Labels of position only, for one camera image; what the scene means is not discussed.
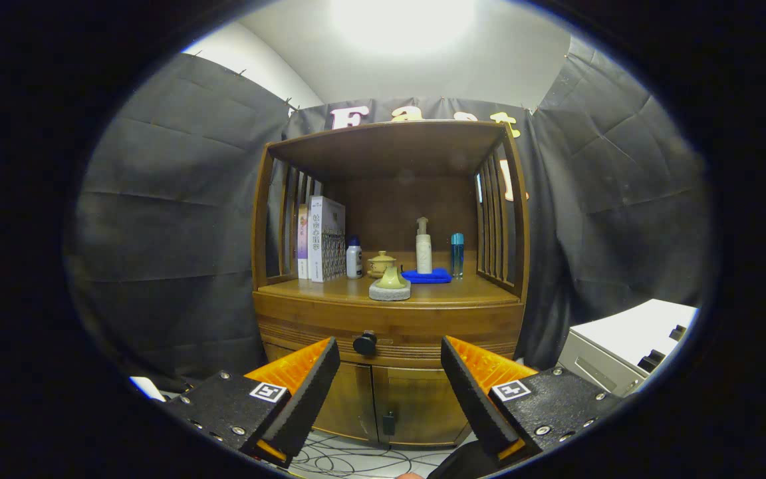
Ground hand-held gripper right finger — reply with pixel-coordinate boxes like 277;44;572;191
441;336;625;463

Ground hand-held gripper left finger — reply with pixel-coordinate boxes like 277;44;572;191
164;336;342;468

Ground wooden drawer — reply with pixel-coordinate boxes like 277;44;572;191
253;291;525;370

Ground green handled scrubbing brush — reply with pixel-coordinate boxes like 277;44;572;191
368;266;412;301

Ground wooden cabinet door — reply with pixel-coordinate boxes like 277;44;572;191
313;363;380;442
373;366;473;446

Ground wooden countertop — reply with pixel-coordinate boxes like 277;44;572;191
257;269;522;308

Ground grey white drawer unit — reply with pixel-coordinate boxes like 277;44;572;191
556;298;700;398

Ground wooden cabinet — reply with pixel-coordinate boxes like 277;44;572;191
251;120;531;448

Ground blue folded cloth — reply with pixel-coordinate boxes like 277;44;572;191
401;267;453;284

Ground white bottle blue cap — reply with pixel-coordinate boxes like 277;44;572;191
346;236;364;279

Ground white pump bottle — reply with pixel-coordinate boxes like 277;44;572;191
415;217;434;275

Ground purple book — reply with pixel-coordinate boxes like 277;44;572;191
297;204;310;280

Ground yellow lidded teacup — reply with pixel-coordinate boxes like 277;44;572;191
366;250;398;279

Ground white patterned book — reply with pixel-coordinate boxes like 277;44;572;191
307;196;346;283

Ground black floor cables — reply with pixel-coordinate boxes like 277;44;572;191
287;432;483;479

